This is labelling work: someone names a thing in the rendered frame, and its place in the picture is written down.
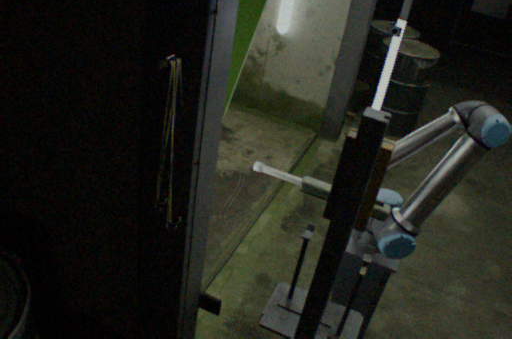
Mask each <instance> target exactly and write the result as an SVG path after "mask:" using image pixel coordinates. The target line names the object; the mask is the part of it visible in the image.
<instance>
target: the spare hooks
mask: <svg viewBox="0 0 512 339"><path fill-rule="evenodd" d="M180 54H181V52H180V51H179V52H175V53H173V54H171V55H170V56H168V57H166V58H161V59H159V62H158V69H162V68H164V67H168V66H169V63H170V64H171V66H170V73H169V81H168V87H167V101H166V109H165V117H164V122H163V131H162V137H161V146H160V162H159V169H158V173H157V175H158V177H157V184H156V202H155V206H154V207H155V210H156V211H157V212H161V211H162V207H160V208H159V210H158V209H157V202H158V204H161V205H163V204H165V203H166V202H167V223H166V228H167V229H168V230H169V231H175V230H176V228H177V226H175V228H174V229H173V230H172V229H169V228H168V223H170V224H179V223H180V221H181V217H179V218H178V221H176V222H174V223H173V222H172V221H171V199H172V187H171V171H172V157H173V154H172V151H173V129H174V116H175V104H176V92H177V83H178V78H179V84H180V98H181V107H182V115H183V86H182V76H181V59H180V57H179V56H178V55H180ZM171 58H172V59H171ZM174 60H175V61H174ZM175 62H177V64H176V69H175ZM161 67H162V68H161ZM172 72H173V89H172V96H171V101H170V106H169V112H168V117H167V122H166V114H167V108H168V100H169V92H170V85H171V78H172ZM170 125H171V156H170V157H168V158H166V157H165V154H166V144H167V139H168V134H169V129H170ZM165 128H166V133H165ZM164 137H165V138H164ZM164 160H166V161H170V168H168V171H167V172H166V173H164V172H163V164H164ZM162 174H166V175H167V176H166V178H164V179H162V178H161V176H162ZM167 179H169V186H168V190H166V192H164V193H159V192H160V187H161V180H164V181H165V180H167ZM167 192H168V199H167V198H165V199H164V201H159V196H162V195H166V194H167Z"/></svg>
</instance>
